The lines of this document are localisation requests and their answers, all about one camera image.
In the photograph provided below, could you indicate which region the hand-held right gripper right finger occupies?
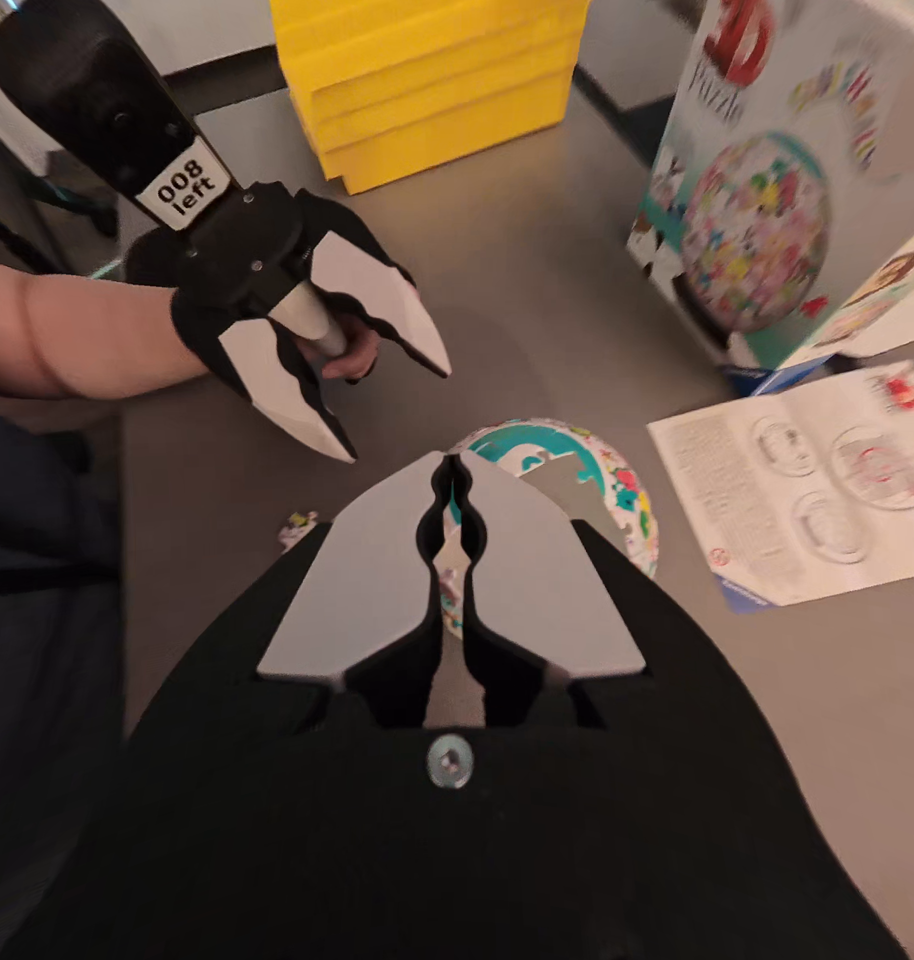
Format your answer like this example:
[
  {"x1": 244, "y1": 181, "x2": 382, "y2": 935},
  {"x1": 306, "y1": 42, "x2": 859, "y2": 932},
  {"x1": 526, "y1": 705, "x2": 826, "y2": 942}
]
[{"x1": 448, "y1": 450, "x2": 648, "y2": 730}]

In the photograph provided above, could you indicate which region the stack of yellow bins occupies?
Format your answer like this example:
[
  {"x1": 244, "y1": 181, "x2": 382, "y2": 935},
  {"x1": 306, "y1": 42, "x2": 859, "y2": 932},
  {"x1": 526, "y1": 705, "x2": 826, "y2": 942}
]
[{"x1": 267, "y1": 0, "x2": 591, "y2": 198}]

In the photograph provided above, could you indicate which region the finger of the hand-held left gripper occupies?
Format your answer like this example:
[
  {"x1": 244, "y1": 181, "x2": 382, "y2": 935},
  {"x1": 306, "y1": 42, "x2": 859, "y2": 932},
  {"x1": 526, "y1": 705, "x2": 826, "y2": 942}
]
[
  {"x1": 293, "y1": 189, "x2": 454, "y2": 380},
  {"x1": 217, "y1": 316, "x2": 359, "y2": 463}
]

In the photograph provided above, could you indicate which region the colourful puzzle ball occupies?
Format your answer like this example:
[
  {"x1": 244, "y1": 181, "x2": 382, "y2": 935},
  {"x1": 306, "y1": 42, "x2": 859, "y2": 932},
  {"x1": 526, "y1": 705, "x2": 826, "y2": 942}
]
[{"x1": 430, "y1": 417, "x2": 661, "y2": 640}]

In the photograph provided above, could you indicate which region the person's left hand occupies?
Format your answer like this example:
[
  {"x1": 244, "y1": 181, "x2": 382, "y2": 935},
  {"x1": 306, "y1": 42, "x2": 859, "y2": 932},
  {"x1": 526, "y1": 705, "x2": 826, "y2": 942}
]
[{"x1": 125, "y1": 225, "x2": 383, "y2": 400}]

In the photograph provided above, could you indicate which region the puzzle ball box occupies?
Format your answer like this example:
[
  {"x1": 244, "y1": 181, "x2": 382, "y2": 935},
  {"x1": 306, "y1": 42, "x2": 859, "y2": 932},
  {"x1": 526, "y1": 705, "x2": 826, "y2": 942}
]
[{"x1": 625, "y1": 0, "x2": 914, "y2": 396}]

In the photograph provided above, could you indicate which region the white instruction leaflet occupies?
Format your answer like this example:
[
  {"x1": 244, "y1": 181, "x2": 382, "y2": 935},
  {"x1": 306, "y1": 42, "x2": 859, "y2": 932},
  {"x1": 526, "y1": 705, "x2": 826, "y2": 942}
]
[{"x1": 646, "y1": 360, "x2": 914, "y2": 614}]

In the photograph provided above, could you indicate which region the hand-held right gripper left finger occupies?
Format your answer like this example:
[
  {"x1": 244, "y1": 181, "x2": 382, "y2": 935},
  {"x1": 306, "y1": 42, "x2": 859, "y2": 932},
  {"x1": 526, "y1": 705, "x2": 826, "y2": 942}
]
[{"x1": 256, "y1": 450, "x2": 458, "y2": 730}]

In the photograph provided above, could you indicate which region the person's left forearm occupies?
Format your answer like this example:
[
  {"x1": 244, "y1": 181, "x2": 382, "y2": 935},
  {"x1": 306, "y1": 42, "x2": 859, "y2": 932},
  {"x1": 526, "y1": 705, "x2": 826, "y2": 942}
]
[{"x1": 0, "y1": 257, "x2": 212, "y2": 400}]

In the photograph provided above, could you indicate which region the person's dark blue shirt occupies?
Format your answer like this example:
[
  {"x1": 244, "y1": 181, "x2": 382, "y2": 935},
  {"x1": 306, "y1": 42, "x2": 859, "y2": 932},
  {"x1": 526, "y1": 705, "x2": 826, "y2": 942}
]
[{"x1": 0, "y1": 403, "x2": 126, "y2": 575}]

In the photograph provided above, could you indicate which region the loose colourful puzzle piece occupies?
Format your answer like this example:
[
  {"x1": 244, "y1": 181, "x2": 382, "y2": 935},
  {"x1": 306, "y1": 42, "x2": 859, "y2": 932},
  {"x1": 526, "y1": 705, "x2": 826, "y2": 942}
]
[{"x1": 277, "y1": 510, "x2": 321, "y2": 554}]

